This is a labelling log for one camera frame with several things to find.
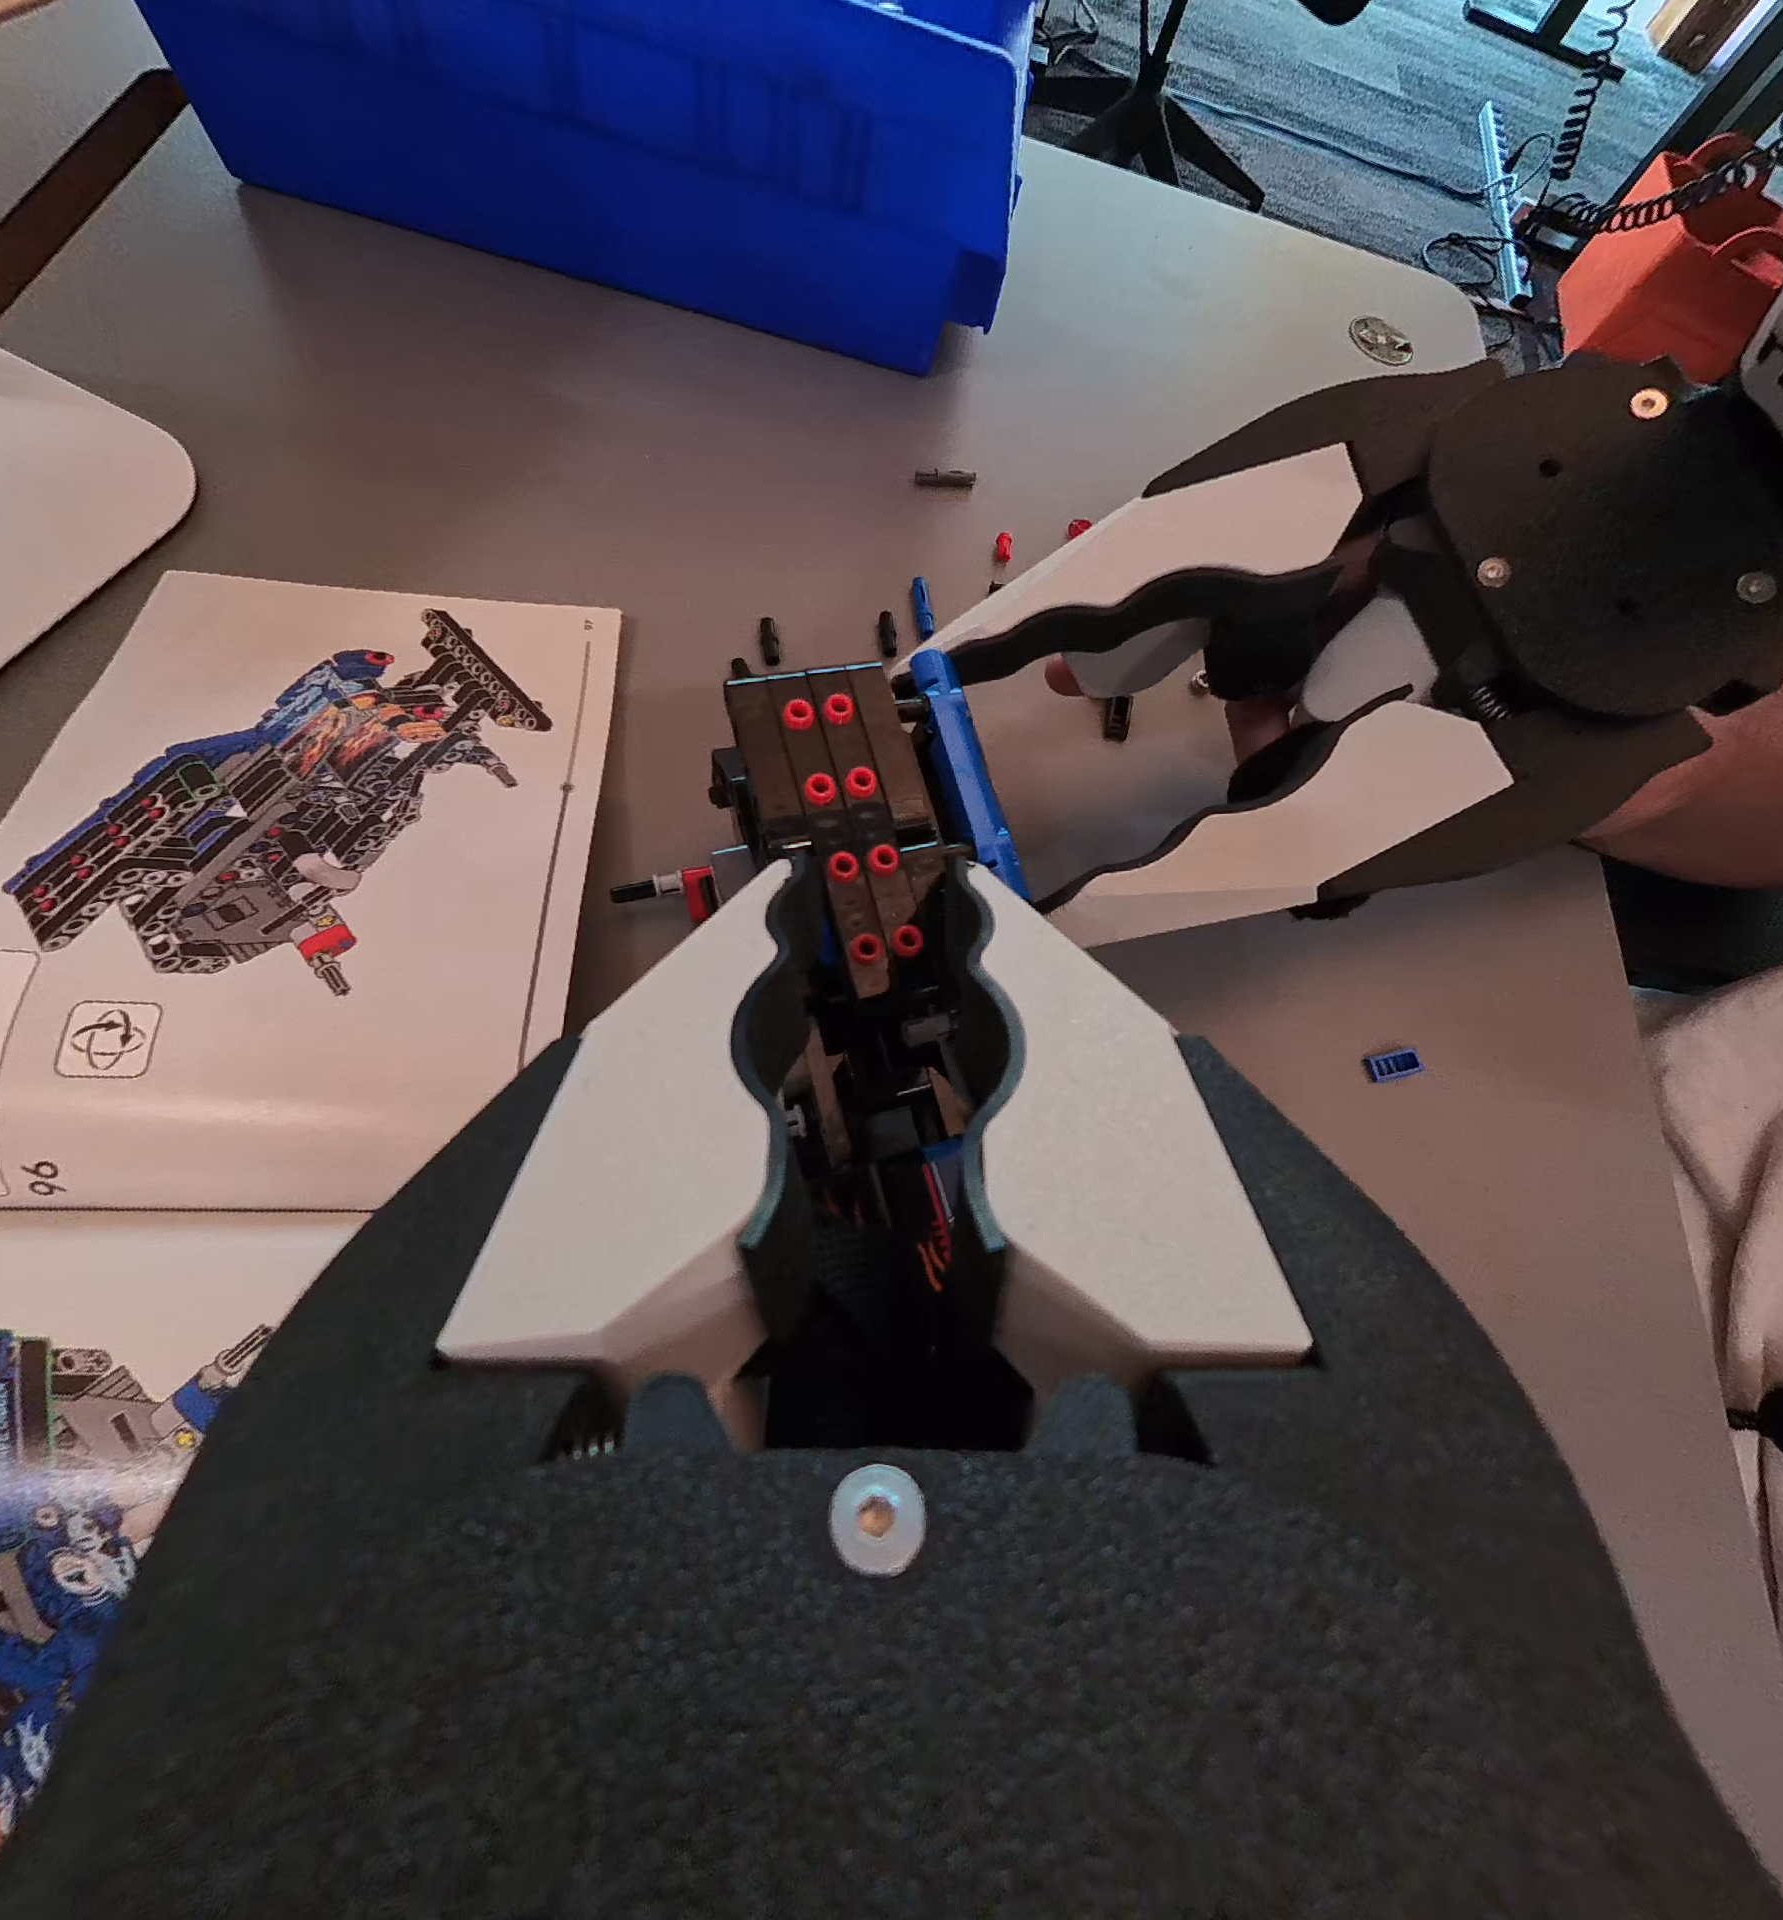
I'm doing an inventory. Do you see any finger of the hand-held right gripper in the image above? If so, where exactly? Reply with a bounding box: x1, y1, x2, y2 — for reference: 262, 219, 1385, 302
921, 442, 1415, 692
1041, 701, 1519, 949

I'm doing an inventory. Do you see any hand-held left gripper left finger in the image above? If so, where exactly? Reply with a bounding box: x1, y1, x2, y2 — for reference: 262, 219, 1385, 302
436, 858, 796, 1446

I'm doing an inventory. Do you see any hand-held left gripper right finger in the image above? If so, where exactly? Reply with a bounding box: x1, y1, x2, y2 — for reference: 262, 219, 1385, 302
955, 858, 1315, 1446

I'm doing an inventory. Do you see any lego truck model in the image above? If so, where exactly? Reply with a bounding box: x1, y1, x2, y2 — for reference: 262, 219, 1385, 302
610, 576, 1045, 1321

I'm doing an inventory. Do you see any lego instruction booklet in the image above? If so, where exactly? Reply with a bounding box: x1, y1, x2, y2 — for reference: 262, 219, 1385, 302
0, 569, 626, 1920

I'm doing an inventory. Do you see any orange plastic crate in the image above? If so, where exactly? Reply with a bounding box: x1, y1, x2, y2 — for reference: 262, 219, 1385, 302
1557, 133, 1783, 383

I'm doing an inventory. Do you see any white power strip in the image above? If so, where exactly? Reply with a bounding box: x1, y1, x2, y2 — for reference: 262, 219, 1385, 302
1467, 101, 1549, 311

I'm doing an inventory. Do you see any black chair base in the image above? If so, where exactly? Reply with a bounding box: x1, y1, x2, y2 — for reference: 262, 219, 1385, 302
1033, 0, 1267, 211

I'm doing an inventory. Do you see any blue plastic bin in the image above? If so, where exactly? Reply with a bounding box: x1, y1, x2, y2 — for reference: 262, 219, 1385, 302
134, 0, 1037, 377

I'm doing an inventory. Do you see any white stand with instruction board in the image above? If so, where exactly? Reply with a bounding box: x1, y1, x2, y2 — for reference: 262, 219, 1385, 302
0, 313, 200, 725

